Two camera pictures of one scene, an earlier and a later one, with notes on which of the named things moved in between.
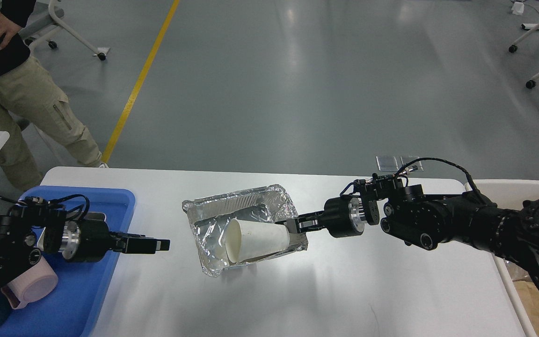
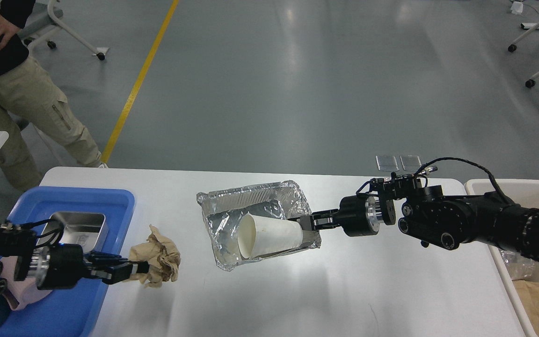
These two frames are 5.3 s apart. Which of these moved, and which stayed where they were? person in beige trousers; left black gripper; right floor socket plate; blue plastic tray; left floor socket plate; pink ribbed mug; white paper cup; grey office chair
Moved: white paper cup; left black gripper
Stayed: pink ribbed mug; left floor socket plate; person in beige trousers; right floor socket plate; blue plastic tray; grey office chair
